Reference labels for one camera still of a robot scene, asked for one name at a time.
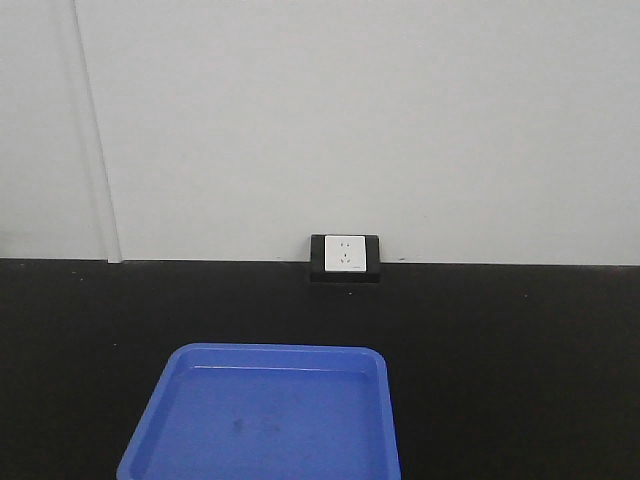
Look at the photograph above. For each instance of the blue plastic tray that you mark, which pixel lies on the blue plastic tray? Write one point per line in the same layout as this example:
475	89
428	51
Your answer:
260	411

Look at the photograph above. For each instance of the white socket in black box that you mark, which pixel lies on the white socket in black box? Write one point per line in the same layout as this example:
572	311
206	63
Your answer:
345	259

